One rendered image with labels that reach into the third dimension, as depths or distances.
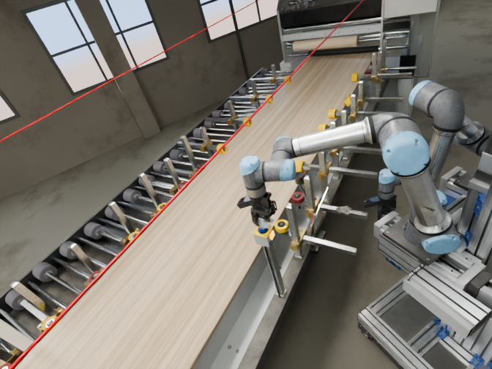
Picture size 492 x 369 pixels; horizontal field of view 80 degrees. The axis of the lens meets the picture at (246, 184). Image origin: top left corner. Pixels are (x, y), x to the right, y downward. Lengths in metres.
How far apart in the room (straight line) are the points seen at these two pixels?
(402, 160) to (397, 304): 1.43
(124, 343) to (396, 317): 1.57
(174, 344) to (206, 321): 0.16
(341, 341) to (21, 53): 5.14
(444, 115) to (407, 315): 1.30
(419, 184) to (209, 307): 1.04
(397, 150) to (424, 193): 0.21
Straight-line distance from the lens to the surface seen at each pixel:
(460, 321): 1.42
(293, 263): 1.80
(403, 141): 0.94
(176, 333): 1.53
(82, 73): 5.40
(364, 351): 2.32
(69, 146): 5.71
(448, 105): 1.38
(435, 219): 1.18
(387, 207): 1.71
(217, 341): 1.68
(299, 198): 1.86
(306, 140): 1.09
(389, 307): 2.21
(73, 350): 1.80
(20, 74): 5.45
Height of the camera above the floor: 2.16
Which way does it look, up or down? 37 degrees down
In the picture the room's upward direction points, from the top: 17 degrees counter-clockwise
